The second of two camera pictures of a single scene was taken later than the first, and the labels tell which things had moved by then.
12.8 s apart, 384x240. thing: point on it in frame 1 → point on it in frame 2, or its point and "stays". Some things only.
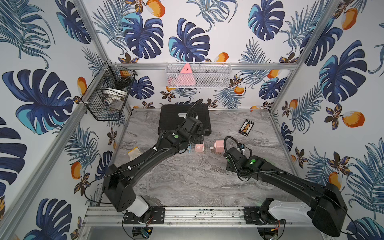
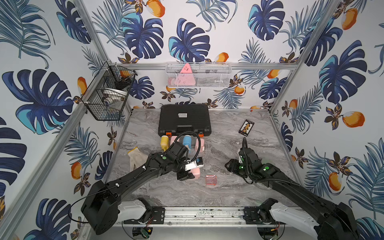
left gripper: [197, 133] → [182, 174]
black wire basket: [106, 97] stays
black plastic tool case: [171, 115] stays
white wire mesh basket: [198, 74] stays
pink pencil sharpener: [219, 146] → [196, 172]
